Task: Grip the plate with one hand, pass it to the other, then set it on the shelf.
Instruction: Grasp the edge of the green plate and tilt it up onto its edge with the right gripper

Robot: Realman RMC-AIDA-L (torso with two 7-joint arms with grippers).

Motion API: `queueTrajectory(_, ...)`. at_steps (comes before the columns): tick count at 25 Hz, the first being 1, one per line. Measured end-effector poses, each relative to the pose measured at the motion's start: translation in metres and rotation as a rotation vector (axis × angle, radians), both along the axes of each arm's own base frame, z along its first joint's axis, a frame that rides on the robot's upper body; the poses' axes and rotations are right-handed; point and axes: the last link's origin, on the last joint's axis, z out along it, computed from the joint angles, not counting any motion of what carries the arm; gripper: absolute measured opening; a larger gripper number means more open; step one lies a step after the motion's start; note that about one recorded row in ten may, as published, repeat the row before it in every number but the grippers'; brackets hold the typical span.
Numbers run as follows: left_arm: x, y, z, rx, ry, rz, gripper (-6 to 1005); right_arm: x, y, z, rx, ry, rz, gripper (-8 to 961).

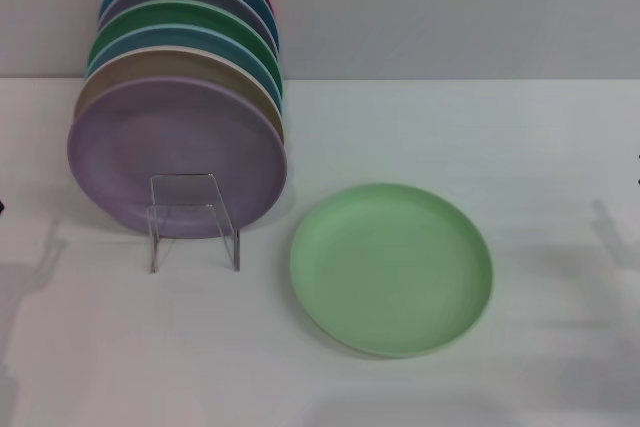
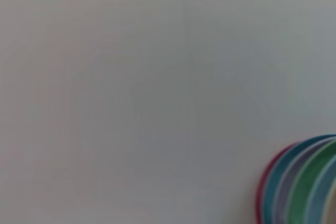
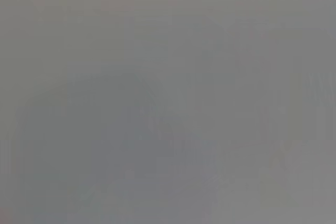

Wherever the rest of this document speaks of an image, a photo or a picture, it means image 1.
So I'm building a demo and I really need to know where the light green plate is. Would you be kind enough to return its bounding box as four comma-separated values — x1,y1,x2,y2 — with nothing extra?
288,181,495,361

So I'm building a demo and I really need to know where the clear acrylic plate rack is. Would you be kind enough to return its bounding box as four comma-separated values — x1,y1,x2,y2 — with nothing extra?
147,173,241,274

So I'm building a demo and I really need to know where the purple plate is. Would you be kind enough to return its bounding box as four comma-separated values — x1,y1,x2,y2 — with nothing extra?
66,74,289,241

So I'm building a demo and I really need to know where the beige plate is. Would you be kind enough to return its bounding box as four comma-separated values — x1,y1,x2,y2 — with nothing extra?
73,45,286,148

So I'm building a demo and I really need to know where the blue plate with pale rim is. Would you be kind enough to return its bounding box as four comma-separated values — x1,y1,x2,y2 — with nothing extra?
85,22,284,113

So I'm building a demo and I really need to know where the dark green plate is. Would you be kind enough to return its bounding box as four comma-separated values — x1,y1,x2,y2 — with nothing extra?
88,0,279,98

